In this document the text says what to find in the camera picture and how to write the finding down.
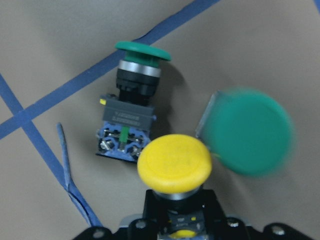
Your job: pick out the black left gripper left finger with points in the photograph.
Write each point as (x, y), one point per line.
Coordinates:
(141, 226)

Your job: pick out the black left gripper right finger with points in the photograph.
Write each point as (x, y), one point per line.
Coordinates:
(221, 227)

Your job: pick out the green mushroom push button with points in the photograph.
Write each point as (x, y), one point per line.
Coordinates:
(248, 131)
(128, 117)

